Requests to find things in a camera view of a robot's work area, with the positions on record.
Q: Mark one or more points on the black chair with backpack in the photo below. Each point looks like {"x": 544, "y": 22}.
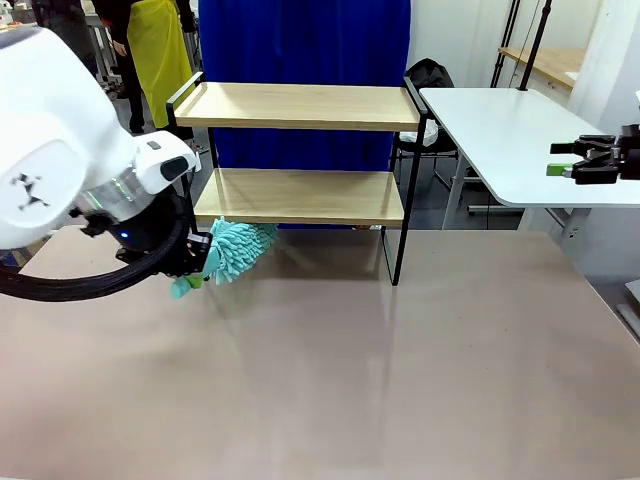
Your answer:
{"x": 430, "y": 72}

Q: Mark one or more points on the wooden shelf with black frame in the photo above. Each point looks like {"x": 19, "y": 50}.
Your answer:
{"x": 300, "y": 107}

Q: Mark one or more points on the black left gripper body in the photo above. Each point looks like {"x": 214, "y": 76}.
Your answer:
{"x": 160, "y": 235}

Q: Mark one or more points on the blue curtain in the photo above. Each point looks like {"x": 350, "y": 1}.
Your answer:
{"x": 300, "y": 40}

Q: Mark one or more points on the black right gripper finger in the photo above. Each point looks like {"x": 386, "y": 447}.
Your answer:
{"x": 585, "y": 145}
{"x": 585, "y": 174}

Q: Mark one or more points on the thick black stand pole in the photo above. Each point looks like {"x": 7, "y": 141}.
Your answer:
{"x": 535, "y": 45}

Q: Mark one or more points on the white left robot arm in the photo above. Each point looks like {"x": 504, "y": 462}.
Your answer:
{"x": 50, "y": 150}

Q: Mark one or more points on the person's bare hand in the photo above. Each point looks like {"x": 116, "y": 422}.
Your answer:
{"x": 120, "y": 49}

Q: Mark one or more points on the white plastic bag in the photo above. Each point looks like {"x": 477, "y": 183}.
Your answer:
{"x": 425, "y": 132}

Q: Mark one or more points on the person in yellow apron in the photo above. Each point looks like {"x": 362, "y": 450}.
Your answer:
{"x": 157, "y": 60}

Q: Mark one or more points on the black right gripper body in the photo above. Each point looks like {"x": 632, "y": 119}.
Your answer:
{"x": 629, "y": 152}

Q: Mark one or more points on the teal chenille duster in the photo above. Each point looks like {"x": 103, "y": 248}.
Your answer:
{"x": 237, "y": 250}

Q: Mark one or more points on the thin black tripod stand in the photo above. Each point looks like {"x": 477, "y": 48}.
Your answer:
{"x": 504, "y": 45}

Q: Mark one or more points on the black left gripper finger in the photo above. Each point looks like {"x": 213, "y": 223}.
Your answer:
{"x": 192, "y": 267}
{"x": 201, "y": 241}

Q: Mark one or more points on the grey metal frame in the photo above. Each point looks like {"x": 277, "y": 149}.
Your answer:
{"x": 629, "y": 310}

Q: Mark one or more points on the large white table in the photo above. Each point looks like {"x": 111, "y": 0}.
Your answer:
{"x": 500, "y": 130}

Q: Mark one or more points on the person in dark clothes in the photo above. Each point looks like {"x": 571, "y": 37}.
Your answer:
{"x": 70, "y": 15}

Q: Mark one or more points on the light wooden table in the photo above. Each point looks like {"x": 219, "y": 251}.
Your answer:
{"x": 550, "y": 62}

